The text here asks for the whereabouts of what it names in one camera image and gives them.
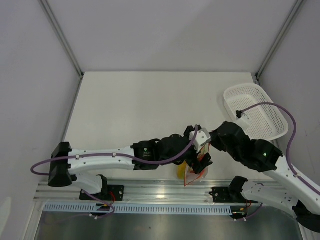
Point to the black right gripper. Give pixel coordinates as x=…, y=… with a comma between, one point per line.
x=215, y=141

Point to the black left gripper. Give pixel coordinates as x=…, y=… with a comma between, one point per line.
x=197, y=166

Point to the yellow green mango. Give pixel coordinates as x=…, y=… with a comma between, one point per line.
x=181, y=170

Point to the clear orange zip bag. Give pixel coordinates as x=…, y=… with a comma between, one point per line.
x=198, y=170

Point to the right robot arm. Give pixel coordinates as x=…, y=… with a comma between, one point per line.
x=301, y=198

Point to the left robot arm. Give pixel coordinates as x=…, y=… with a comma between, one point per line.
x=72, y=167

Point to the white perforated plastic basket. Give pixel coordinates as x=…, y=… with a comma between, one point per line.
x=266, y=121

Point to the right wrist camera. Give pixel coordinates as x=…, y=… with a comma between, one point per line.
x=242, y=120

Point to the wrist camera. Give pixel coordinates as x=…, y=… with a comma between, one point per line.
x=242, y=120
x=202, y=138

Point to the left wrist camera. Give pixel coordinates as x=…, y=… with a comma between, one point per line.
x=202, y=138

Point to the aluminium mounting rail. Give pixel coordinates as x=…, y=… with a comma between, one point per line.
x=171, y=192

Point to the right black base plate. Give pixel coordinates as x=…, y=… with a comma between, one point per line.
x=228, y=195

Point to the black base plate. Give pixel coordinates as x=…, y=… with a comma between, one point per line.
x=228, y=195
x=115, y=193

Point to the white slotted cable duct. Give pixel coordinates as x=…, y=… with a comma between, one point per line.
x=130, y=208

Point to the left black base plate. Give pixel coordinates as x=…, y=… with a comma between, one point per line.
x=115, y=193

